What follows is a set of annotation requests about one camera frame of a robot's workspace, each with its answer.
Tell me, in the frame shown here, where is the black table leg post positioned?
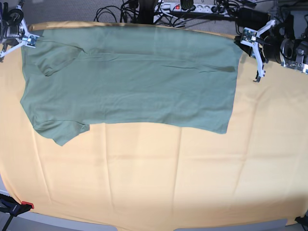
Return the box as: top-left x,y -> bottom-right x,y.
137,0 -> 156,25

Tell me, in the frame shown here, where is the black box right background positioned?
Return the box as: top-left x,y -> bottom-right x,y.
284,14 -> 295,40

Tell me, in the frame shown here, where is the black power adapter brick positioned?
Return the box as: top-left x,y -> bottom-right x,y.
237,8 -> 270,30

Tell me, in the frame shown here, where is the yellow table cloth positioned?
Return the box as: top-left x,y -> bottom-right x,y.
0,20 -> 308,231

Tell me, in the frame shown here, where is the black clamp right corner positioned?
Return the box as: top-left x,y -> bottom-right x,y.
295,215 -> 308,227

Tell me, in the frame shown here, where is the white power strip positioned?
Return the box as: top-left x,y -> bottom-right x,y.
158,2 -> 227,15

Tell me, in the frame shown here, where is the green T-shirt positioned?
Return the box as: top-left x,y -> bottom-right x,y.
21,26 -> 242,146

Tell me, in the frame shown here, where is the blue red clamp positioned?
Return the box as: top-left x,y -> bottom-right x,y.
0,194 -> 34,231

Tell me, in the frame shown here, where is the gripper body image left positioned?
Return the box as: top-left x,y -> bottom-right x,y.
0,9 -> 24,45

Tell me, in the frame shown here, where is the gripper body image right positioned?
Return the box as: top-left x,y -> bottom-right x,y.
263,34 -> 283,64

